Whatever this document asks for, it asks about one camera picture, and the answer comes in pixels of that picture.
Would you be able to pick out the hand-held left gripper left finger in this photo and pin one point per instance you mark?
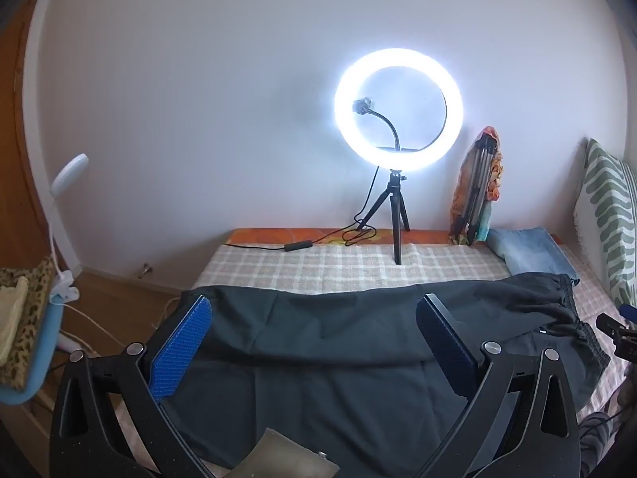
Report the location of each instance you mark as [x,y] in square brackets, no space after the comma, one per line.
[181,343]

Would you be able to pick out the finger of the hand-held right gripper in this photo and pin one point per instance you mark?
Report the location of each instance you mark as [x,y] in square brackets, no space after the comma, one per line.
[628,311]
[608,324]

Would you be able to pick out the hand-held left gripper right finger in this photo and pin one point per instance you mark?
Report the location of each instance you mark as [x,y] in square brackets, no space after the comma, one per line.
[442,339]

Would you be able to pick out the black pants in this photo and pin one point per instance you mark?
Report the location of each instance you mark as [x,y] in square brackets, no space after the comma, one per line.
[323,338]

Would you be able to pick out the metal door stopper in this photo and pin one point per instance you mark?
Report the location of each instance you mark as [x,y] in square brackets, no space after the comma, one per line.
[145,270]

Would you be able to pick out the folded blue jeans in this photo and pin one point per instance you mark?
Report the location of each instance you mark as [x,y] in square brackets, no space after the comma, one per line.
[532,254]

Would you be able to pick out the green and white patterned pillow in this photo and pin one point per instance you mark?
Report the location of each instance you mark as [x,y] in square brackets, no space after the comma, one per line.
[607,209]

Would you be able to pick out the black tripod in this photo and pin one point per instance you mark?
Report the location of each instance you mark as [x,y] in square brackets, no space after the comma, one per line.
[397,219]

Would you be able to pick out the light blue chair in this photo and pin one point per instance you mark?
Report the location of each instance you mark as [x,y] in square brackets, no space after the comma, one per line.
[45,348]

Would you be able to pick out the beige plaid blanket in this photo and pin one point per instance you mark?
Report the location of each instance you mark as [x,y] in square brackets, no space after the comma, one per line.
[323,269]

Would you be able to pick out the leopard print cloth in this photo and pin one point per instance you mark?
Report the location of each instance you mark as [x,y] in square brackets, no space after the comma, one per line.
[37,298]

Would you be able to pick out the folded metal stand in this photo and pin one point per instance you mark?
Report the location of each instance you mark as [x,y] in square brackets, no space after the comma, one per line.
[480,179]

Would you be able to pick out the cream cloth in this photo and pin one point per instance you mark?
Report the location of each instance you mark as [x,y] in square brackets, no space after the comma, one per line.
[12,318]

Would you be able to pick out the white clip lamp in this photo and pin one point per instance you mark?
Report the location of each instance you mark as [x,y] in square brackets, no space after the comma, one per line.
[69,167]

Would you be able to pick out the black gooseneck phone holder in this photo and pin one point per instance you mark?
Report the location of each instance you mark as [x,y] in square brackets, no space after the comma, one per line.
[393,132]

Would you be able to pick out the wooden door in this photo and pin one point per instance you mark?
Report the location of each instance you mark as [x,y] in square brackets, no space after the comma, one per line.
[15,159]

